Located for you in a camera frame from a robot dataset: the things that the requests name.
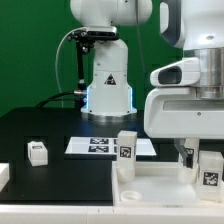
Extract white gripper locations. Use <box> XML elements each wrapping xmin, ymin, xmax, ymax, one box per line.
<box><xmin>144</xmin><ymin>87</ymin><xmax>224</xmax><ymax>168</ymax></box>

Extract white square tabletop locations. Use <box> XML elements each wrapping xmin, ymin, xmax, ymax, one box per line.
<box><xmin>111</xmin><ymin>162</ymin><xmax>224</xmax><ymax>208</ymax></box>

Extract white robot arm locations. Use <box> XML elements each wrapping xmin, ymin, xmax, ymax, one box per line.
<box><xmin>70</xmin><ymin>0</ymin><xmax>224</xmax><ymax>139</ymax></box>

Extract white front fence bar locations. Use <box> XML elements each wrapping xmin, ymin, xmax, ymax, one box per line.
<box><xmin>0</xmin><ymin>205</ymin><xmax>224</xmax><ymax>224</ymax></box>

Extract white tag sheet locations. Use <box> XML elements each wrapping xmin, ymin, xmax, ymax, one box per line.
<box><xmin>65</xmin><ymin>137</ymin><xmax>156</xmax><ymax>156</ymax></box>

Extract white left fence block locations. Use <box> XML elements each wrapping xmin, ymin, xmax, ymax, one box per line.
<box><xmin>0</xmin><ymin>163</ymin><xmax>10</xmax><ymax>192</ymax></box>

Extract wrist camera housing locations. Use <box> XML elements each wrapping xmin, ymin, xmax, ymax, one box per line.
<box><xmin>150</xmin><ymin>57</ymin><xmax>200</xmax><ymax>87</ymax></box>

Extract black cables on table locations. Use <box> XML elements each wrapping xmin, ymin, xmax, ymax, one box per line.
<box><xmin>35</xmin><ymin>91</ymin><xmax>84</xmax><ymax>109</ymax></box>

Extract black camera on stand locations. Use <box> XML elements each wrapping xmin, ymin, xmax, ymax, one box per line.
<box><xmin>67</xmin><ymin>26</ymin><xmax>119</xmax><ymax>97</ymax></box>

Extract grey cable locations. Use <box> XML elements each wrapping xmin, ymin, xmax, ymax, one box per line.
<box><xmin>54</xmin><ymin>28</ymin><xmax>83</xmax><ymax>108</ymax></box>

